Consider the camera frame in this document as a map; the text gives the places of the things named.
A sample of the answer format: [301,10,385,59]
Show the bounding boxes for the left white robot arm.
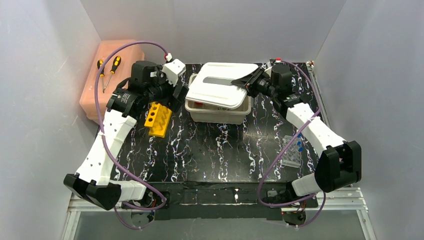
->
[63,59,189,210]

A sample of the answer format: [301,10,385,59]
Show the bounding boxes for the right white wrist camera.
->
[260,58,282,76]

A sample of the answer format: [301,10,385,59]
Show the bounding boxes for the right yellow black screwdriver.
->
[102,55,122,93]

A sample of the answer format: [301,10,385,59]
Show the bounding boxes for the clear well plate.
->
[280,137,303,168]

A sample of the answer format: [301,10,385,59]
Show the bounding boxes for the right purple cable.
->
[256,60,327,229]

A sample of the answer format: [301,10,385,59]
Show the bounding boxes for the pink plastic storage box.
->
[79,39,146,125]

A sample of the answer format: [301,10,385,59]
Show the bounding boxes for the yellow test tube rack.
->
[144,102,173,138]

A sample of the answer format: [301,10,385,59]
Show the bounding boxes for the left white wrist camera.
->
[162,59,186,87]

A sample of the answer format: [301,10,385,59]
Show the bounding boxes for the aluminium frame rail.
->
[61,61,377,240]

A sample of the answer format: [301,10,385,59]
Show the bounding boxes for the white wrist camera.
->
[162,59,186,87]
[260,58,282,76]

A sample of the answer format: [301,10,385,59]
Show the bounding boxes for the left yellow black screwdriver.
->
[96,59,105,93]

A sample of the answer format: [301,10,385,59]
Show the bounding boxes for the beige plastic bin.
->
[185,73,252,125]

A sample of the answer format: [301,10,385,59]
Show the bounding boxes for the yellow black screwdriver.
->
[96,59,105,93]
[102,55,122,93]

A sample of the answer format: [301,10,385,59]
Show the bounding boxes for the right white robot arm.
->
[231,63,362,201]

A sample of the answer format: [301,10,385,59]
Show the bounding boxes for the white bin lid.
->
[185,62,259,110]

